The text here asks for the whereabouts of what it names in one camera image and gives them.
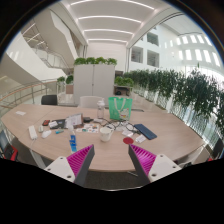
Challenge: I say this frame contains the green tote bag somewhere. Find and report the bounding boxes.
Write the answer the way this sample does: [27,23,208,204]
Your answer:
[107,96,134,122]

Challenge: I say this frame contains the clear blue-labelled water bottle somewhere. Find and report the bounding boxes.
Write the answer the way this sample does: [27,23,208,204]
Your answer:
[68,124,78,154]

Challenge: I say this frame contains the white printed booklet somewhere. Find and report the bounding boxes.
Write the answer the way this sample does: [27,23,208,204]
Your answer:
[65,113,84,129]

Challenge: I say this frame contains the flat round red coaster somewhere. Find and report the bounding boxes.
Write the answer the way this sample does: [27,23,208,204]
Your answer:
[122,136,135,146]

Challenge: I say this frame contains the white marbled cup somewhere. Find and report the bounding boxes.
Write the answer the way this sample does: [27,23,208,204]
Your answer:
[99,126,115,143]

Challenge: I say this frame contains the red chair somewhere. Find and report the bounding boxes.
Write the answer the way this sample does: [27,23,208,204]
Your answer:
[0,129,19,163]

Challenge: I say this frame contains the clear shaker bottle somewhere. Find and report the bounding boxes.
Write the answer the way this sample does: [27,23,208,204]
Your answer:
[96,98,106,120]

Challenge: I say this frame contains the black notebook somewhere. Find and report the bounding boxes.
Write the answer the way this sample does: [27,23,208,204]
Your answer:
[49,118,68,130]

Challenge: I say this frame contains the black chair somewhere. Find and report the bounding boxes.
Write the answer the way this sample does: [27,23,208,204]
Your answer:
[40,94,59,106]

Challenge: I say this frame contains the ceiling light strips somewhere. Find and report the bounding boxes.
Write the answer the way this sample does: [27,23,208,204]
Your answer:
[69,0,156,44]

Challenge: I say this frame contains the colourful sticker sheet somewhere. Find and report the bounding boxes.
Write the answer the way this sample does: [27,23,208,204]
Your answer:
[75,123,100,134]

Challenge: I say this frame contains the row of green plants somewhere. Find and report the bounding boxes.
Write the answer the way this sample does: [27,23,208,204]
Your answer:
[123,68,224,138]

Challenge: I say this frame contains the green plants atop cabinet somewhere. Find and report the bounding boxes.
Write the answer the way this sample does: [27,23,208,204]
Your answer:
[73,56,118,67]

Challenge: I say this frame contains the black cable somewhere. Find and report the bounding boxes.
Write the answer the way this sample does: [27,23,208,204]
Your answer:
[99,118,139,134]

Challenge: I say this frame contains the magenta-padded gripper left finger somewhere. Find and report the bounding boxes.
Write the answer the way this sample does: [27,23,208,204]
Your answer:
[44,144,96,188]

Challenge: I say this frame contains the white computer mouse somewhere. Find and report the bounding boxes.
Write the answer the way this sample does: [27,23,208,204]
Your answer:
[40,129,53,140]

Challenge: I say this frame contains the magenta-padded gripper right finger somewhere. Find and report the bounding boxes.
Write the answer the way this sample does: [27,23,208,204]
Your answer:
[128,144,183,186]

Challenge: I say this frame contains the white chair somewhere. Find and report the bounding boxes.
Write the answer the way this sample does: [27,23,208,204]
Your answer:
[78,95,105,109]
[176,146,209,168]

